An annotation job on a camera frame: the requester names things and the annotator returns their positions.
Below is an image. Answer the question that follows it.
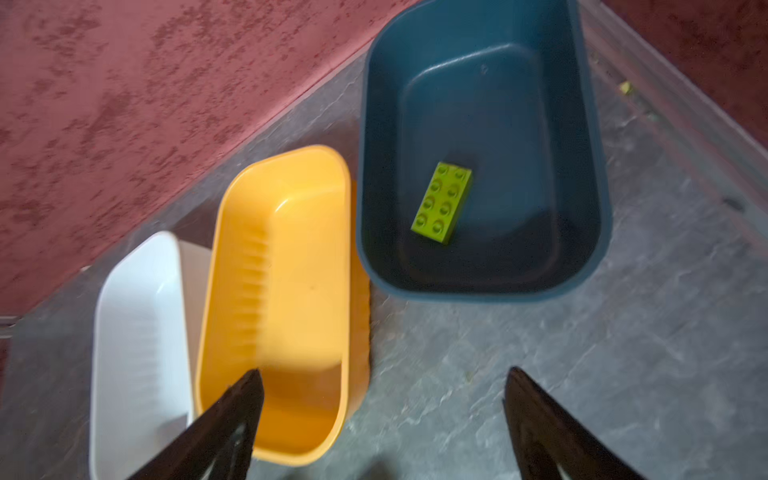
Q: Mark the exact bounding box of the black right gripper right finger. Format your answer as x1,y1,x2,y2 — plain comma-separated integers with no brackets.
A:
504,366,642,479

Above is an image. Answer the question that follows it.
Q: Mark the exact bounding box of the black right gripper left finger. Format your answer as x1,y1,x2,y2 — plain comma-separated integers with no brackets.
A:
131,369,264,479

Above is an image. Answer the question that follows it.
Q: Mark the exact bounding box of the green lego brick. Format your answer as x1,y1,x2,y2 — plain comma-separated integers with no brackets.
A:
411,162,473,244

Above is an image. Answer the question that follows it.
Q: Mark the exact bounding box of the white plastic container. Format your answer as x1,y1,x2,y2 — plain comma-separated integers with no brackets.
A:
89,231,211,479

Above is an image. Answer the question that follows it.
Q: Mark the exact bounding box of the yellow plastic container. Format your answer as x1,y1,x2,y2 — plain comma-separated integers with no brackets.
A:
194,145,370,467

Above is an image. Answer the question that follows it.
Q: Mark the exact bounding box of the dark teal plastic container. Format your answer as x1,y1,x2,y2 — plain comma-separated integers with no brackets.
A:
356,1,612,303

